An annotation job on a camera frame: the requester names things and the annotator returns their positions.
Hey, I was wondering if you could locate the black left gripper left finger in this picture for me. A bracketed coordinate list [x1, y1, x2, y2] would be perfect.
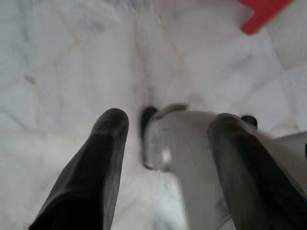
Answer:
[28, 107, 130, 230]

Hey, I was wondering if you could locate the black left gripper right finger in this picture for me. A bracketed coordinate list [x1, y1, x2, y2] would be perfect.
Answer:
[208, 113, 307, 230]

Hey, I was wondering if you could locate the red plastic stool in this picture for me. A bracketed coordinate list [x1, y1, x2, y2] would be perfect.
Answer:
[237, 0, 296, 36]

